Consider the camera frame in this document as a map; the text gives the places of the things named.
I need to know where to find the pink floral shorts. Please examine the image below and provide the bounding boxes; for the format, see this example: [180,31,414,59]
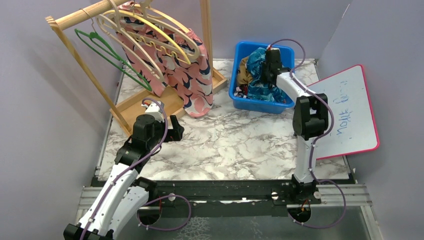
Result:
[115,3,215,118]

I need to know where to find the comic print shorts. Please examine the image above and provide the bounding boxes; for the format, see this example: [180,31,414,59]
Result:
[233,84,251,99]

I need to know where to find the mustard brown shorts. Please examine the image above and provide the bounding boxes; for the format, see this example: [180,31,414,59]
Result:
[236,56,254,86]

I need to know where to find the teal patterned shorts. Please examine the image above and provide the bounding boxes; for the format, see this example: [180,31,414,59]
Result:
[245,47,287,104]

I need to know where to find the beige wooden hanger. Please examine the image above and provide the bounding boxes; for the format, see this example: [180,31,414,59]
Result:
[96,0,209,65]
[132,0,191,34]
[95,0,165,89]

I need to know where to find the green hanger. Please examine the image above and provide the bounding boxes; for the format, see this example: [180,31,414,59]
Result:
[74,28,153,91]

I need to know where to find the yellow hanger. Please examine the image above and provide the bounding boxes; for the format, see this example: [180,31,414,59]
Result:
[119,7,200,65]

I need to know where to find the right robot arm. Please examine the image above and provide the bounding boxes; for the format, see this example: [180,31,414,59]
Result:
[261,46,329,204]

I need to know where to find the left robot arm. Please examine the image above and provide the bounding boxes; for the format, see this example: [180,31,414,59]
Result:
[63,114,184,240]

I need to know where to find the wooden clothes rack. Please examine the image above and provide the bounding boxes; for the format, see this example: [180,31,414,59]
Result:
[45,0,227,136]

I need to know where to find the blue plastic bin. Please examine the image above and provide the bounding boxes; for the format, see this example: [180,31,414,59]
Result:
[228,41,295,115]

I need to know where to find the pink framed whiteboard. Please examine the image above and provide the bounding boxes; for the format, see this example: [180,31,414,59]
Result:
[309,64,380,160]

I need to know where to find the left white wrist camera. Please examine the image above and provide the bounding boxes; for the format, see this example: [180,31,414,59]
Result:
[141,101,165,123]

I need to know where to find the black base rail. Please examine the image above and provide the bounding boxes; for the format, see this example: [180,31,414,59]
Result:
[91,177,357,220]

